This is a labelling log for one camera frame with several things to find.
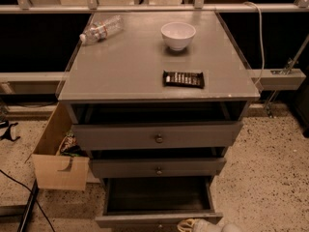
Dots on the cardboard box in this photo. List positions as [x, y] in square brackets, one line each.
[54, 171]

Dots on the dark chocolate bar wrapper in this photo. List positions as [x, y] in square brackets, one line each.
[184, 79]

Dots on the grey drawer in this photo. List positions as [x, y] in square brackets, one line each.
[129, 137]
[135, 168]
[161, 202]

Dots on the black floor strip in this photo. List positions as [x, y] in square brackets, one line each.
[27, 213]

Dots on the grey drawer cabinet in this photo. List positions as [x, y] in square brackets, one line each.
[120, 82]

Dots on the snack bag in box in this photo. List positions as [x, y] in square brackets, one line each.
[69, 146]

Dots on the grey top drawer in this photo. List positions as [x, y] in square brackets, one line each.
[129, 137]

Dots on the black clamp on floor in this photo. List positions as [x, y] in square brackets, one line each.
[8, 127]

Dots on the grey middle drawer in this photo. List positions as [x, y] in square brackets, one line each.
[135, 168]

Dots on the clear plastic water bottle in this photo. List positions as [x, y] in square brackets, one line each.
[100, 30]

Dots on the grey bottom drawer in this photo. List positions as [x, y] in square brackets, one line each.
[161, 202]

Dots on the white bowl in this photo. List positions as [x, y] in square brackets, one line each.
[177, 35]

